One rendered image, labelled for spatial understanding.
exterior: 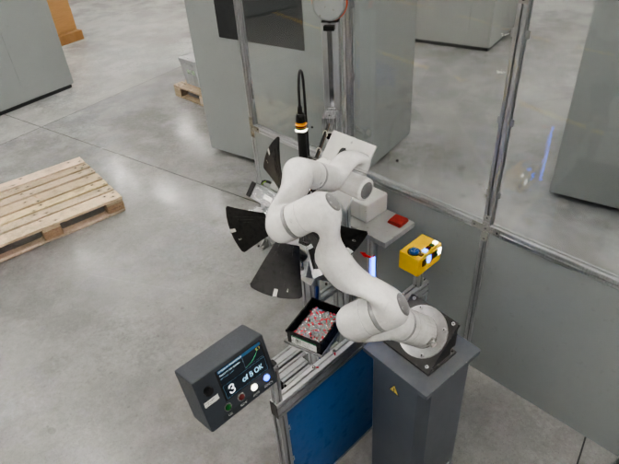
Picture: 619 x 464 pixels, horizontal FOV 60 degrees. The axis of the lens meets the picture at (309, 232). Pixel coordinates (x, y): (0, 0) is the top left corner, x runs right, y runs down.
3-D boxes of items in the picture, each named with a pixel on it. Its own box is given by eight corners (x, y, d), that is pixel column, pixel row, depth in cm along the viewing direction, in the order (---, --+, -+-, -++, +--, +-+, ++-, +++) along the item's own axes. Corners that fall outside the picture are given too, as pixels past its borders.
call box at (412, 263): (420, 252, 236) (422, 233, 230) (439, 261, 230) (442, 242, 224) (398, 270, 228) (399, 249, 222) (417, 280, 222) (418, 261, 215)
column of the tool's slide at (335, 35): (334, 303, 352) (322, 18, 245) (346, 305, 350) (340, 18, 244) (333, 309, 347) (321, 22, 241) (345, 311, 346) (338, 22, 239)
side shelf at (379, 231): (362, 202, 297) (362, 197, 295) (414, 226, 275) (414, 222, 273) (332, 220, 284) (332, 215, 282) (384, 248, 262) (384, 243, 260)
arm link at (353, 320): (420, 335, 172) (385, 324, 154) (371, 351, 181) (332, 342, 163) (411, 300, 178) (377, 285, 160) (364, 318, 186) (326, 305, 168)
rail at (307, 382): (420, 289, 244) (421, 276, 240) (427, 294, 242) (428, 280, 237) (271, 413, 196) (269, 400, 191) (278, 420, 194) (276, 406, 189)
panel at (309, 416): (409, 388, 280) (416, 295, 241) (412, 389, 279) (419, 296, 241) (295, 499, 236) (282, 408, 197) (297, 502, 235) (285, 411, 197)
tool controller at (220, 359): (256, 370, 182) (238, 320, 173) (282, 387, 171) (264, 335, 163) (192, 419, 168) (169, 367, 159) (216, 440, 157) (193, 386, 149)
